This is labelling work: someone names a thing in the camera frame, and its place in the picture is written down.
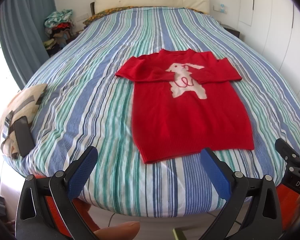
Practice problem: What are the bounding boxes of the red sweater with white rabbit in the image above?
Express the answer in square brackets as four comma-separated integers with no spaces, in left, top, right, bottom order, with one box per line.
[116,49,254,164]

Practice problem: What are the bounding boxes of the pile of mixed clothes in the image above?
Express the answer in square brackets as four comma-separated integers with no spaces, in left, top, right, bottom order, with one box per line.
[43,9,75,57]

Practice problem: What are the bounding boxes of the person's hand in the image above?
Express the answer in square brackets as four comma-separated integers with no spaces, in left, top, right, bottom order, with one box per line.
[94,221,140,240]

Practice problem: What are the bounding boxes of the black smartphone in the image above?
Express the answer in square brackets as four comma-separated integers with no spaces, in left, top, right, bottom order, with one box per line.
[13,116,35,158]

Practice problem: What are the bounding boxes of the patterned beige cushion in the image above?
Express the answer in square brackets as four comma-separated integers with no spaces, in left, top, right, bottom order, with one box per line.
[0,83,47,159]

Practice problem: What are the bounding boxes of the dark bedside table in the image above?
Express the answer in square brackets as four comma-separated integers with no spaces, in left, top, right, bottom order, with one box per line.
[221,24,240,38]

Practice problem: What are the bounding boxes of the teal window curtain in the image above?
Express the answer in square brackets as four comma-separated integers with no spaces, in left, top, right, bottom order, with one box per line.
[0,0,56,89]

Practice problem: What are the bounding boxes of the yellow patterned pillow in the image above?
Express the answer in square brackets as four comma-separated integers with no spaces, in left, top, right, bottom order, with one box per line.
[83,6,138,27]

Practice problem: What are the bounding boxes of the wall socket with blue sticker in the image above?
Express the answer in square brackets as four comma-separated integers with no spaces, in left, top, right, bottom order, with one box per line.
[213,4,227,14]

